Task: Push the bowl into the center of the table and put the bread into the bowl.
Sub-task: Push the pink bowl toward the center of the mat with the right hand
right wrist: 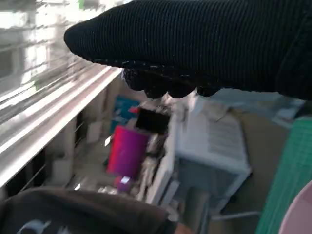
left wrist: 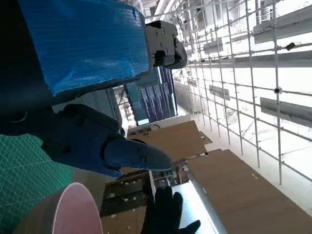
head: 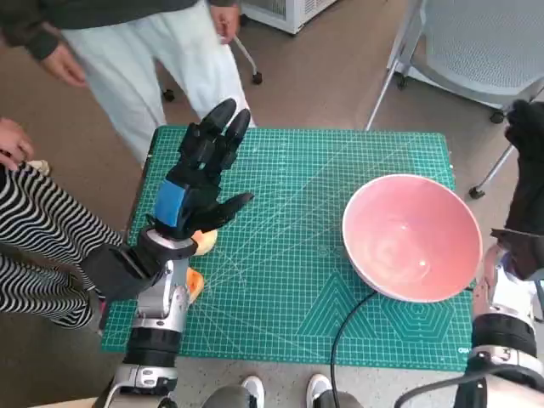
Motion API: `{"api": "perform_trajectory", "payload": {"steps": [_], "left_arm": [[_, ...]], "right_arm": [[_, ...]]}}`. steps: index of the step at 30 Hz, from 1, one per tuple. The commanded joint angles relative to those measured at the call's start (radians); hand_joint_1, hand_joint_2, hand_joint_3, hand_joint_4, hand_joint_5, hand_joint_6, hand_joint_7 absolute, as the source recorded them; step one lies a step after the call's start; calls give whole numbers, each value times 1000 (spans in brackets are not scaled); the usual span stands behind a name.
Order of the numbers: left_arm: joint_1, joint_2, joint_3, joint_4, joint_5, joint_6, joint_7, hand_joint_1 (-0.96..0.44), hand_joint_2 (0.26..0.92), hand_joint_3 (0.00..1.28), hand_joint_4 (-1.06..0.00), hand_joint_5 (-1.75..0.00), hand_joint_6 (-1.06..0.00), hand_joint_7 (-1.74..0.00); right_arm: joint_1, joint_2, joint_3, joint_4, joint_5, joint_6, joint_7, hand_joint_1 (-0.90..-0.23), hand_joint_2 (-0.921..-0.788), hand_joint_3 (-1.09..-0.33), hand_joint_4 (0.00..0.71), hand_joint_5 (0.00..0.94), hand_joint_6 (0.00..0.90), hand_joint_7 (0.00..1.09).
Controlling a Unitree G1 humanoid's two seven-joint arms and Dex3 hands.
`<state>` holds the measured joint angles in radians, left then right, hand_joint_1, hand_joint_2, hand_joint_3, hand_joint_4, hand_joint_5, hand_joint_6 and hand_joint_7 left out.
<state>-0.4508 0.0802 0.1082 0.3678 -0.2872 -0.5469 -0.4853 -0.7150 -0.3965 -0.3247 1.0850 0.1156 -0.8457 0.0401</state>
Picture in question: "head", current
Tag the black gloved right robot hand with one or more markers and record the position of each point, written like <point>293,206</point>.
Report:
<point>529,170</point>

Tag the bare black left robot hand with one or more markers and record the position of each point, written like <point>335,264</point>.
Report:
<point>200,200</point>

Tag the round toy bread bun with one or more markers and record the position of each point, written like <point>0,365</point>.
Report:
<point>208,244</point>

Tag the orange toy bread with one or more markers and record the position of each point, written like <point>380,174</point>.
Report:
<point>196,285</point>

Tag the pink bowl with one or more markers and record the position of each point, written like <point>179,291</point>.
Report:
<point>408,238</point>

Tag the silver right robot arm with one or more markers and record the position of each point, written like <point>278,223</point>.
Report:
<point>501,293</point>

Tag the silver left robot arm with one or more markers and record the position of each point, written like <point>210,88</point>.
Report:
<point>163,297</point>

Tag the green cutting mat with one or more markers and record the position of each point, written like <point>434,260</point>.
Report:
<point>276,212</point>

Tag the grey mesh chair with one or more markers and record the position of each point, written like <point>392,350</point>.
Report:
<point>480,42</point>

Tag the person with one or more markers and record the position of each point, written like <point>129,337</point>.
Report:
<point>127,64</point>
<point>42,221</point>

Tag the beige shoe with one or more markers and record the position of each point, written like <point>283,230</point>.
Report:
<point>40,166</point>

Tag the white vented cabinet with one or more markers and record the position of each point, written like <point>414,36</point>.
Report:
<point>289,13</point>

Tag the light wooden board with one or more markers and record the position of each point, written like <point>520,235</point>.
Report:
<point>76,404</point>

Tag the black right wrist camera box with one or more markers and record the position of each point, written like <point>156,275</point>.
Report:
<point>523,255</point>

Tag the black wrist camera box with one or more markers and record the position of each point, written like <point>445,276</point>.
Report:
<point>115,276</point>
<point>523,255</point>

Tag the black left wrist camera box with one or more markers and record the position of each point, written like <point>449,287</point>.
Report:
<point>115,276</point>

